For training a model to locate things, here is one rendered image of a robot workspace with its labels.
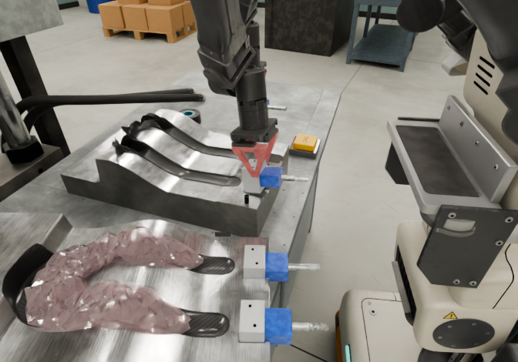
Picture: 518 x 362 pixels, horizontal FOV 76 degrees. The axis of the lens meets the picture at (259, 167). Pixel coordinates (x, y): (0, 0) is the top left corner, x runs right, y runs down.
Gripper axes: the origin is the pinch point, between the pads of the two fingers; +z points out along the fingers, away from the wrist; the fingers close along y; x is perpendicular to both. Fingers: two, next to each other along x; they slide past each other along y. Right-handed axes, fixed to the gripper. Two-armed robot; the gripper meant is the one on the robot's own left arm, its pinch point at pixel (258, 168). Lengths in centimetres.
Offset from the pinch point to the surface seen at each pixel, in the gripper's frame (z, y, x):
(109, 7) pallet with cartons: -55, -378, -360
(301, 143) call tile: 6.4, -29.8, 1.9
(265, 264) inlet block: 10.2, 16.3, 5.9
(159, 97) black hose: -5, -39, -50
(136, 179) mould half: 1.3, 7.0, -25.8
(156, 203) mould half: 7.5, 6.1, -22.9
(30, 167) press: 5, -1, -71
